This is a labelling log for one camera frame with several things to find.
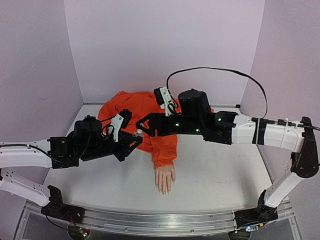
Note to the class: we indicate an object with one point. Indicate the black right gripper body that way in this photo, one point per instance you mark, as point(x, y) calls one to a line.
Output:
point(155, 124)

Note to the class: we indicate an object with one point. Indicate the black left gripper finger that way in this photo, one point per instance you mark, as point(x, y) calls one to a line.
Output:
point(128, 139)
point(126, 147)

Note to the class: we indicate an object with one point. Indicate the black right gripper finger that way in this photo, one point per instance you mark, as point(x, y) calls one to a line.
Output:
point(151, 117)
point(152, 129)

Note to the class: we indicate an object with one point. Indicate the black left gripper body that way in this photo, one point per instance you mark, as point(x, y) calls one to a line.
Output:
point(98, 152)

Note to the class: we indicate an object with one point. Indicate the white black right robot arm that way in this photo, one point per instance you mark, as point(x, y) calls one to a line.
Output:
point(229, 127)

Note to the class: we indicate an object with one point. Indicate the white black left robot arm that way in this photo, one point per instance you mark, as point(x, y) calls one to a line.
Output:
point(52, 153)

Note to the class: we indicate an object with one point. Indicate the mannequin hand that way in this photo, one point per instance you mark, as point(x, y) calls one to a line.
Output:
point(165, 176)

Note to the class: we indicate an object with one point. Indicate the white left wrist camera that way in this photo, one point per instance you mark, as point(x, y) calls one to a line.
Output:
point(120, 121)

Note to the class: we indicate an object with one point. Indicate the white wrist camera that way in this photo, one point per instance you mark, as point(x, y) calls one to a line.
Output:
point(165, 101)
point(120, 121)

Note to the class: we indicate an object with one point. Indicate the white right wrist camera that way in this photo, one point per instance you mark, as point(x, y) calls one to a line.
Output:
point(165, 101)

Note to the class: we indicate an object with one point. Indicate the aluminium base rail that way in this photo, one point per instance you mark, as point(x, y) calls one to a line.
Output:
point(93, 224)

